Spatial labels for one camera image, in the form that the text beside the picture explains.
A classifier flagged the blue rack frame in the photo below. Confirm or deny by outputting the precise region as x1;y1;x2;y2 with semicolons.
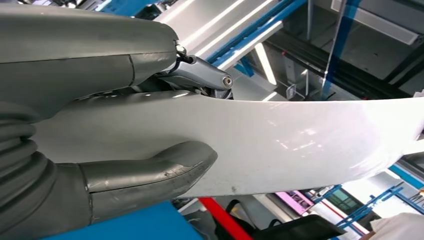
311;163;424;233

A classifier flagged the red barrier belt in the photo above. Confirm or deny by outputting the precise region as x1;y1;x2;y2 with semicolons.
198;197;254;240

